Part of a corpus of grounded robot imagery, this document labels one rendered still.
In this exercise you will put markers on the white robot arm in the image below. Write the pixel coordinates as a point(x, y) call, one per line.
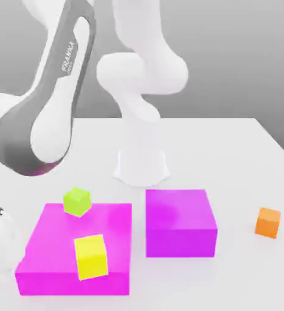
point(141, 73)

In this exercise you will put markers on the small yellow cube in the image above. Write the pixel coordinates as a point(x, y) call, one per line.
point(91, 260)

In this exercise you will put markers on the small lime green cube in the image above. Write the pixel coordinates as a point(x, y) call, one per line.
point(77, 201)

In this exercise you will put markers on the small orange cube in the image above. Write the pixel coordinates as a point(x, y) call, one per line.
point(268, 223)

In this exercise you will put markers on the large magenta box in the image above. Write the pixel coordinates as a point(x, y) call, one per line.
point(49, 247)

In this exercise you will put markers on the large purple box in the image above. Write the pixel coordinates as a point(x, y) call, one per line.
point(180, 226)

